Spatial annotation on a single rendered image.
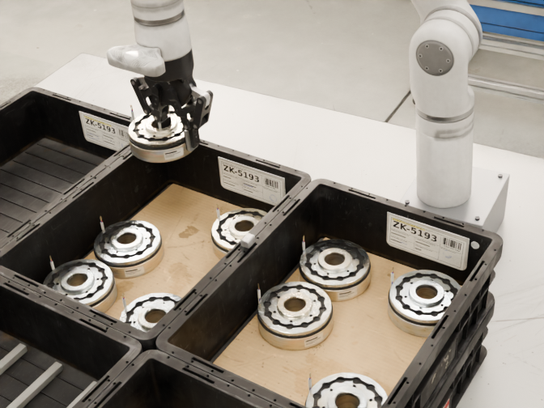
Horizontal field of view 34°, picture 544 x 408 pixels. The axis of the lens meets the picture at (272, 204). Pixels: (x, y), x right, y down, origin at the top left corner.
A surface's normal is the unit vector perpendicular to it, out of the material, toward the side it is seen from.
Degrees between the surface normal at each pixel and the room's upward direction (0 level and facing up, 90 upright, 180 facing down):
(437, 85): 95
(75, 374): 0
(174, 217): 0
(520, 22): 90
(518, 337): 0
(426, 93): 93
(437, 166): 92
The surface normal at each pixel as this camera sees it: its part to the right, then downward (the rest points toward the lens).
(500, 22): -0.48, 0.55
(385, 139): -0.06, -0.79
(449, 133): 0.03, 0.62
